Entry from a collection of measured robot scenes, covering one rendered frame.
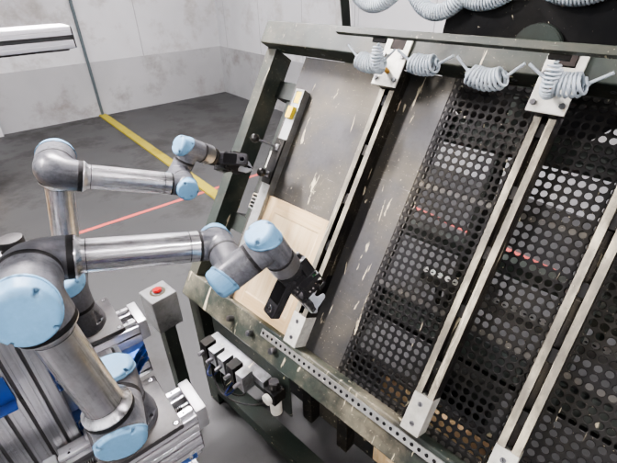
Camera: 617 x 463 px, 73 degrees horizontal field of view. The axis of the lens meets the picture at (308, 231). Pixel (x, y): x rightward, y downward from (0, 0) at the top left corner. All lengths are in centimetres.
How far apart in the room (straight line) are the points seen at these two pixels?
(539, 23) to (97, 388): 180
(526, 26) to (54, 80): 751
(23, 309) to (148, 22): 811
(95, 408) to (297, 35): 150
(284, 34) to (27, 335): 151
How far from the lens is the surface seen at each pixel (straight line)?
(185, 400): 150
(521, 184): 132
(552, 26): 188
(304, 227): 167
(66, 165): 144
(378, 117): 158
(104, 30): 857
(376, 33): 145
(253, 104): 200
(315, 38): 183
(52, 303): 86
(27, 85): 840
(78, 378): 101
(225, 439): 254
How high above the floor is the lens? 211
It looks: 32 degrees down
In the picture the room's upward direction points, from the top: 2 degrees counter-clockwise
